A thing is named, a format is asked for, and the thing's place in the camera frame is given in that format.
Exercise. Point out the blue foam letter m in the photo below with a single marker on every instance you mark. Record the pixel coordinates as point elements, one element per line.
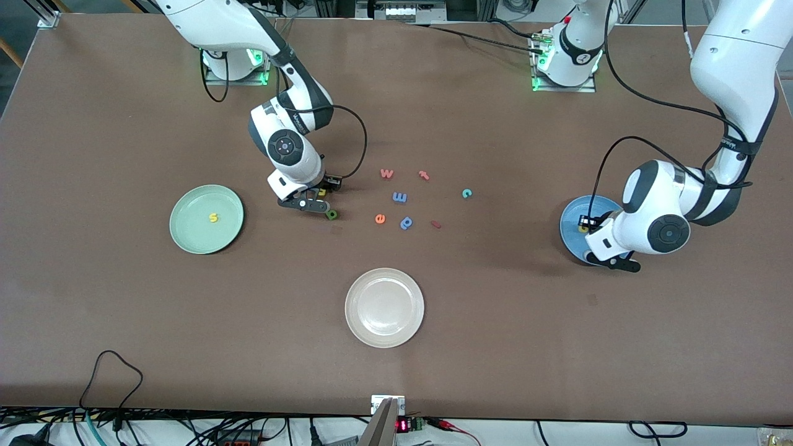
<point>399,197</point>

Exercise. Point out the green terminal block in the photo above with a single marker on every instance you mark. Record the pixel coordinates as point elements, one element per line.
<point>417,424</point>

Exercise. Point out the red clip lead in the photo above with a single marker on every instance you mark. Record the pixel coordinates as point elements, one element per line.
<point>455,428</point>

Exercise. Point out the aluminium profile corner post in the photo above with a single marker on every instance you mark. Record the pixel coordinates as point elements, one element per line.
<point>46,18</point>

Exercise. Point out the grey metal bracket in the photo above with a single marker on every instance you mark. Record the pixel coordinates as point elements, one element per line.
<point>381,427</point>

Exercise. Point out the blue plate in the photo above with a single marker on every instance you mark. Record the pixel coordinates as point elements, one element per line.
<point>573,238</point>

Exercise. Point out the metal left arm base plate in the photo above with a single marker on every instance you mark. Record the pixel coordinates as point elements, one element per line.
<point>564,88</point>

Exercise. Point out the orange power strip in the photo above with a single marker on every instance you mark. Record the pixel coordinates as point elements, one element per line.
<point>238,442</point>

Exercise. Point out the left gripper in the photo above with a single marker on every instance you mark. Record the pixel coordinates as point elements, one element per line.
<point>593,221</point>

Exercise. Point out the red LED display module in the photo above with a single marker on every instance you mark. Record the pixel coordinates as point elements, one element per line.
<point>402,425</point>

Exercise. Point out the blue foam letter p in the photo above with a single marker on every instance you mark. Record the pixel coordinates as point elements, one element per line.
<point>409,221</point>

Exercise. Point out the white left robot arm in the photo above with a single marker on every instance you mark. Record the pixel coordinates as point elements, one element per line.
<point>666,232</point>

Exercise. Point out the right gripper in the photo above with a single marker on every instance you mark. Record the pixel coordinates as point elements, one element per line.
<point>326,183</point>

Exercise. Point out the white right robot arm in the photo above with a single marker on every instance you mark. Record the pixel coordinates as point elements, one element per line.
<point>285,147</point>

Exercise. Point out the pink foam letter w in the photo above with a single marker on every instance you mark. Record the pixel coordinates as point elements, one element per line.
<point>386,174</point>

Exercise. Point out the wooden chair part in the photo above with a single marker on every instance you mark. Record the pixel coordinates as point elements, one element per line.
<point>12,52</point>

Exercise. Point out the grey control box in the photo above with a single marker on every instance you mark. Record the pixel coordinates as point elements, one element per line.
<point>403,11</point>

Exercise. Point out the beige plate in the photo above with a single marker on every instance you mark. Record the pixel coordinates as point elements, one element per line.
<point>384,308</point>

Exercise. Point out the green plate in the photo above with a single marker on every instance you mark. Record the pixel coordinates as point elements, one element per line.
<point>192,229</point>

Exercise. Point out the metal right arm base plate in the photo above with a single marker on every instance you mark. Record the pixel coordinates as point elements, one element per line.
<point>235,81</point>

